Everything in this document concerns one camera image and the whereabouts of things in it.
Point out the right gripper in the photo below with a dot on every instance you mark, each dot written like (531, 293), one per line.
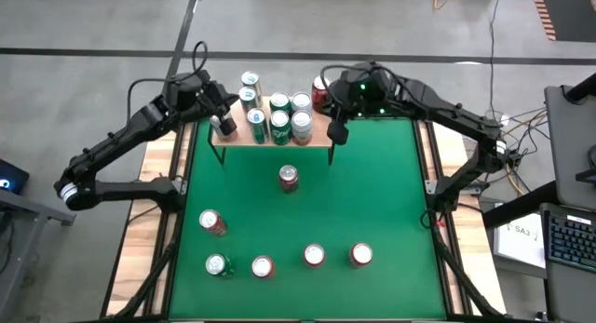
(363, 92)

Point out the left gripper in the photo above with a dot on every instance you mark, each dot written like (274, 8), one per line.
(207, 95)

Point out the red Coca-Cola can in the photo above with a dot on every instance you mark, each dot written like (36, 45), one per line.
(318, 95)
(288, 178)
(212, 221)

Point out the silver grey can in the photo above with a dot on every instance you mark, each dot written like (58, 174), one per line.
(215, 125)

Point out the white red can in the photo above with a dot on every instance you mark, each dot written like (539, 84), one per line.
(302, 126)

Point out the silver green slim can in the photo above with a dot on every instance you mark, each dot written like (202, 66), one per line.
(257, 123)

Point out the green Sprite can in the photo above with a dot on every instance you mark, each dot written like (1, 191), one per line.
(219, 265)
(280, 126)
(279, 101)

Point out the red-orange Fanta can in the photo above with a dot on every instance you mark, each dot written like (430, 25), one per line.
(314, 255)
(263, 267)
(361, 254)

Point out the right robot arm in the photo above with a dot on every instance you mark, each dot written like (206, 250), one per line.
(447, 111)

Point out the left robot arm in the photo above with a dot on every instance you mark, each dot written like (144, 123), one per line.
(116, 139)

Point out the wooden shelf platform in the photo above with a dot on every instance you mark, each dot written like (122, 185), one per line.
(320, 127)

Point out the green table mat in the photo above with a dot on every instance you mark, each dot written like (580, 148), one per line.
(298, 290)

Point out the black power strip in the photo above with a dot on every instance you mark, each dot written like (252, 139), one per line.
(512, 157)

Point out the black stand bar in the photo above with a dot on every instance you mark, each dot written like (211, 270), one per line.
(517, 205)

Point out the grey metal table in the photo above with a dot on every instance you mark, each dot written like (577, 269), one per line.
(46, 213)

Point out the white SA3 sign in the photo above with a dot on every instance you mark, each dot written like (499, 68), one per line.
(517, 241)

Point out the black computer tower blue lights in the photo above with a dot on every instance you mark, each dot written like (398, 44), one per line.
(11, 174)

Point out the grey desk panel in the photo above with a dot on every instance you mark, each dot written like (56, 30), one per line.
(568, 141)

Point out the black mat orange stripes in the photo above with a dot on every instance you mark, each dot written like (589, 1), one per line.
(572, 11)

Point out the grey laptop lit keyboard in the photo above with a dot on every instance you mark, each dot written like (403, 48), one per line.
(572, 239)

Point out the black table frame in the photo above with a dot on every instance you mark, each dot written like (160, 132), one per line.
(139, 248)

